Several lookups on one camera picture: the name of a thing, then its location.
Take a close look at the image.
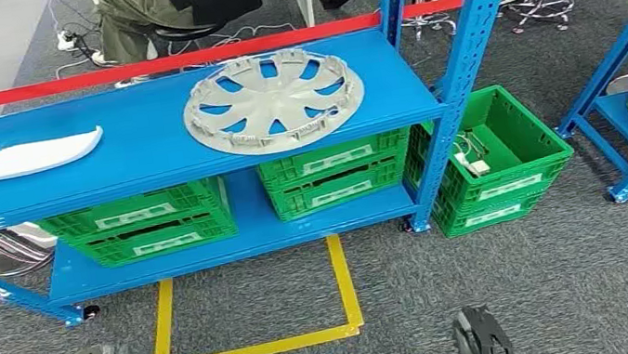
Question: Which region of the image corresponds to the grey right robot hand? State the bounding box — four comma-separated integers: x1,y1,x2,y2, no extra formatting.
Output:
449,300,514,354

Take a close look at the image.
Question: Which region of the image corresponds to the white curved plastic part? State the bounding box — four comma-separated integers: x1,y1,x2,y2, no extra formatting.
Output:
0,124,110,181

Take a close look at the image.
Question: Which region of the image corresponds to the red barrier belt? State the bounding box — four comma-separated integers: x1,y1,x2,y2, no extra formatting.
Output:
0,0,628,111

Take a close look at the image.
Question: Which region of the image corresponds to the grey wheel hubcap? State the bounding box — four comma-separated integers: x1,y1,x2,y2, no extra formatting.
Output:
176,38,373,167

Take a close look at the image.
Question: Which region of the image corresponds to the white power strip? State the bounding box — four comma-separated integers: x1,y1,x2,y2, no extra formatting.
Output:
54,27,80,54

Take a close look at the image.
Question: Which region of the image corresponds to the white part with wires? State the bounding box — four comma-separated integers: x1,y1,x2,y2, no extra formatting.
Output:
449,127,494,182

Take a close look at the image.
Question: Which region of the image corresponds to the black floor cable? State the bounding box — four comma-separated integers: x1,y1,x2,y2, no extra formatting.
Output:
70,27,108,68

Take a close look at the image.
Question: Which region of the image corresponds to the white floor cable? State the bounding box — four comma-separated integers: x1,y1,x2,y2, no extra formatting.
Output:
52,16,301,79

